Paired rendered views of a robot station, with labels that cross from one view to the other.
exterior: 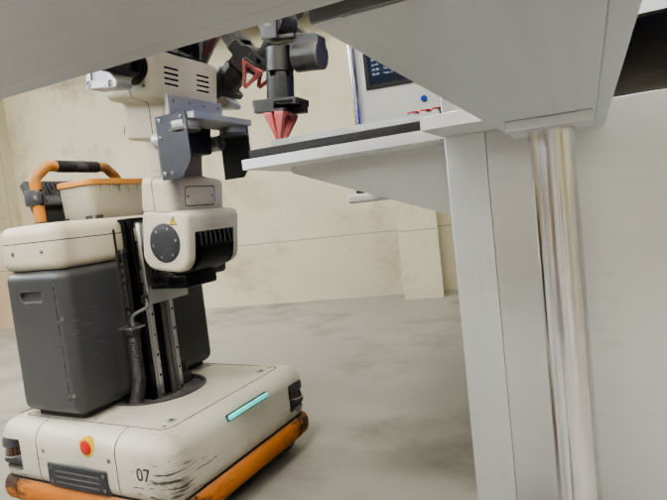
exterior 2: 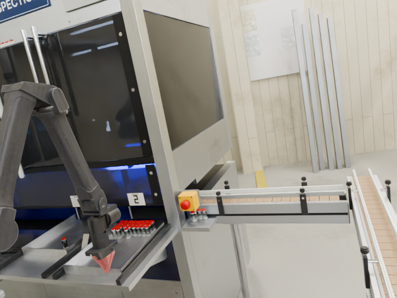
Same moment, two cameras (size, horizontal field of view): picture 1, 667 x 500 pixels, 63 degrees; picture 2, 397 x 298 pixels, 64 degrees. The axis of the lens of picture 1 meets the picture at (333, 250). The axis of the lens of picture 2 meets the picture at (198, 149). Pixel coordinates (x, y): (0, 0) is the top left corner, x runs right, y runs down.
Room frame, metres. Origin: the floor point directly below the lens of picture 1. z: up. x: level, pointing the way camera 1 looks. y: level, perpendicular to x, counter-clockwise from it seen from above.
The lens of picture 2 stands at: (0.81, 1.10, 1.49)
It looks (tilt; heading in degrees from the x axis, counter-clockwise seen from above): 12 degrees down; 267
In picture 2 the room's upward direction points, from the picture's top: 11 degrees counter-clockwise
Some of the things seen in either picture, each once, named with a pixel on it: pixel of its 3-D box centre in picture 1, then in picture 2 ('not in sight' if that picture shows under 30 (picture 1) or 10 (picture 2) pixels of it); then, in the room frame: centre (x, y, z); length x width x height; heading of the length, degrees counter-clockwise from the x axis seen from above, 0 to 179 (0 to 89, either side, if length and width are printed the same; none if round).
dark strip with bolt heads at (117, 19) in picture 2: not in sight; (138, 114); (0.97, -0.24, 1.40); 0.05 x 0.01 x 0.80; 155
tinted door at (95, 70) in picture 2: not in sight; (97, 95); (1.14, -0.33, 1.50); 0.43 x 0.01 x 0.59; 155
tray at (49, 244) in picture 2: not in sight; (71, 232); (1.41, -0.34, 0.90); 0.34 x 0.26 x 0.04; 65
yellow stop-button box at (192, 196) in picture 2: not in sight; (189, 200); (0.83, -0.20, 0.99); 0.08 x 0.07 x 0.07; 65
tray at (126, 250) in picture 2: (373, 140); (118, 245); (1.15, -0.11, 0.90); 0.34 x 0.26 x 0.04; 65
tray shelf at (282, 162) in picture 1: (412, 155); (91, 246); (1.29, -0.21, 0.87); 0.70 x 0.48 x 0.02; 155
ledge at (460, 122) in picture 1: (478, 120); (201, 222); (0.80, -0.23, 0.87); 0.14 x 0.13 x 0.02; 65
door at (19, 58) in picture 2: not in sight; (23, 109); (1.55, -0.52, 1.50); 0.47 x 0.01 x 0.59; 155
